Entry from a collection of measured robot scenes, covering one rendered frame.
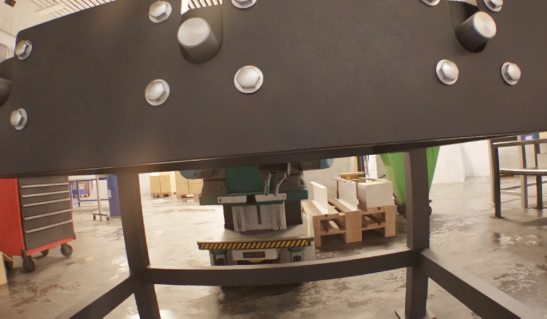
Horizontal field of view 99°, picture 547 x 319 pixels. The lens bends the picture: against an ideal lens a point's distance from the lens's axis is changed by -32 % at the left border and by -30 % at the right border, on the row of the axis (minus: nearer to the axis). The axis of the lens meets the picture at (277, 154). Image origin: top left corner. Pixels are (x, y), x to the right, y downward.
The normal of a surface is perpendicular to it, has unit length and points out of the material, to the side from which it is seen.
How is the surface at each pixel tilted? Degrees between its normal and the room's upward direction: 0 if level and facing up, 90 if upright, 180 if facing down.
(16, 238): 90
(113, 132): 90
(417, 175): 90
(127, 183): 90
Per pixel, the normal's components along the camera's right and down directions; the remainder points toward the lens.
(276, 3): -0.03, -0.04
